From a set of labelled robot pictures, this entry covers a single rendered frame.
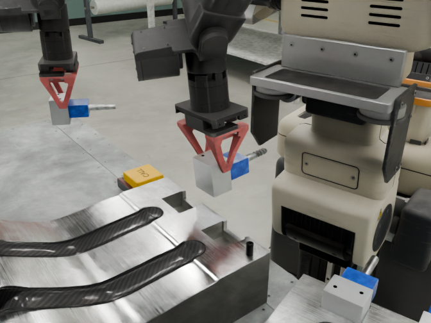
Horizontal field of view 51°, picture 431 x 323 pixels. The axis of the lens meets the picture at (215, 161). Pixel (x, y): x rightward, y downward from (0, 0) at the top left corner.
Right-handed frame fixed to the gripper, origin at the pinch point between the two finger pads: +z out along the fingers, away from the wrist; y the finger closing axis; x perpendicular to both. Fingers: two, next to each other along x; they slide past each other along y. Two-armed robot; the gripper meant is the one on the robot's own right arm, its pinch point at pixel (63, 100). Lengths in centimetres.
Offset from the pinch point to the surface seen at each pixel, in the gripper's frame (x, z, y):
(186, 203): 21.7, 7.5, 32.1
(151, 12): 41, 49, -439
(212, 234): 24.3, 7.3, 41.3
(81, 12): -52, 78, -633
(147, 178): 15.9, 11.2, 15.9
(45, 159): -6.5, 15.4, -4.3
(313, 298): 35, 9, 54
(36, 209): -5.0, 15.4, 17.4
